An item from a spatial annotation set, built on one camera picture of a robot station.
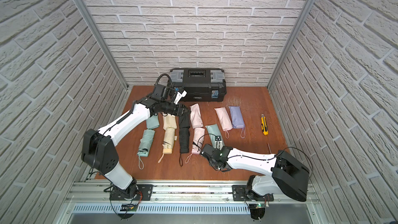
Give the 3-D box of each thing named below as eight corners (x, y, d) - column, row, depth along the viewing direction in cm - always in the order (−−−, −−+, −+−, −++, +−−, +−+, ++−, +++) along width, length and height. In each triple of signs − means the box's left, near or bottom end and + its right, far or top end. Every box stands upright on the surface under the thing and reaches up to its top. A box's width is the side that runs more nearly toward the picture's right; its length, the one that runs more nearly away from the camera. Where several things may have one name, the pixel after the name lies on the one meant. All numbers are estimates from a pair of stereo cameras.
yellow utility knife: (261, 134, 96) (262, 133, 95) (260, 115, 106) (261, 113, 104) (267, 135, 96) (268, 133, 95) (265, 115, 105) (266, 114, 104)
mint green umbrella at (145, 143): (135, 169, 83) (132, 166, 79) (145, 132, 96) (143, 129, 93) (147, 169, 83) (144, 166, 79) (155, 132, 96) (153, 129, 93)
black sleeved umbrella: (176, 166, 84) (175, 164, 81) (180, 129, 98) (179, 127, 95) (188, 166, 84) (187, 164, 81) (190, 130, 98) (190, 127, 95)
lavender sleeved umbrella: (231, 128, 98) (231, 126, 96) (228, 108, 109) (229, 105, 107) (244, 128, 98) (245, 126, 96) (240, 108, 109) (241, 106, 107)
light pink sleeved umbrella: (226, 138, 94) (226, 136, 91) (215, 110, 107) (215, 107, 104) (236, 136, 95) (237, 133, 92) (223, 108, 108) (224, 105, 106)
